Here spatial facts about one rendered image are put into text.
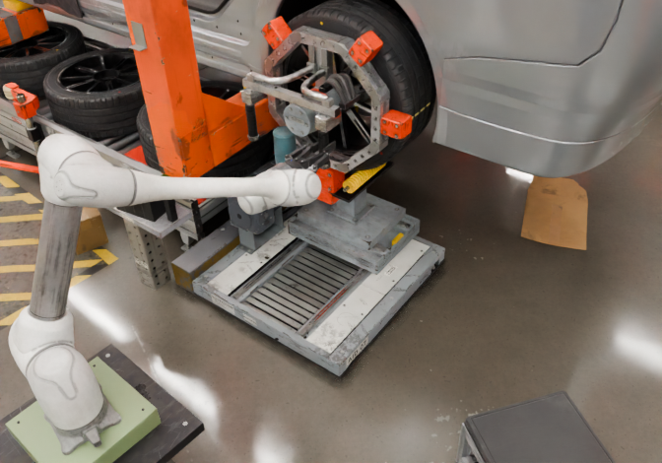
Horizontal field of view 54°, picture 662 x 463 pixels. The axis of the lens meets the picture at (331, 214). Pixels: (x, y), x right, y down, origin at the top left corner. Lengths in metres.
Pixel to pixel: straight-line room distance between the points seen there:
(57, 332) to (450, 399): 1.39
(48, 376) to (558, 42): 1.74
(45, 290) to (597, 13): 1.76
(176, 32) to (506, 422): 1.71
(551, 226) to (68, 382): 2.32
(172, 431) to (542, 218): 2.08
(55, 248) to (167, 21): 0.92
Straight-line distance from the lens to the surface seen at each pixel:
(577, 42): 2.11
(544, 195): 3.56
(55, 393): 1.98
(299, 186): 1.88
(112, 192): 1.74
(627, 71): 2.17
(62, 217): 1.93
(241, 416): 2.51
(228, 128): 2.78
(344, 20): 2.40
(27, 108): 3.66
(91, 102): 3.57
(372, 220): 2.91
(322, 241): 2.93
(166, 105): 2.54
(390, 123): 2.33
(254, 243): 2.97
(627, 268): 3.25
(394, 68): 2.35
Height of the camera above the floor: 2.03
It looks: 38 degrees down
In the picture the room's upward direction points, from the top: 2 degrees counter-clockwise
